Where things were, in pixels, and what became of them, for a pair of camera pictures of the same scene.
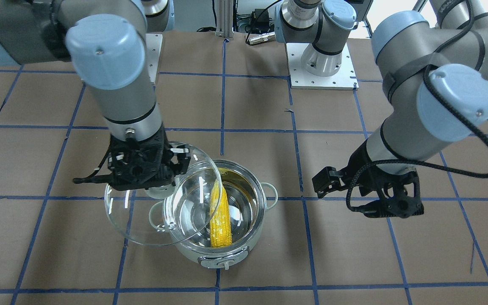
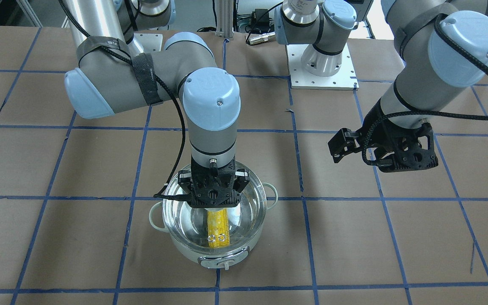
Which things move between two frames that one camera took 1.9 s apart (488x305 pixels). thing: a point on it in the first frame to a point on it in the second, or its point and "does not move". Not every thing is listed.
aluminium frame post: [224, 19] does not move
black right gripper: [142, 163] to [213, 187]
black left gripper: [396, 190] to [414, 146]
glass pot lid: [138, 217] to [215, 230]
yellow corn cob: [220, 217] does not move
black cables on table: [255, 21] does not move
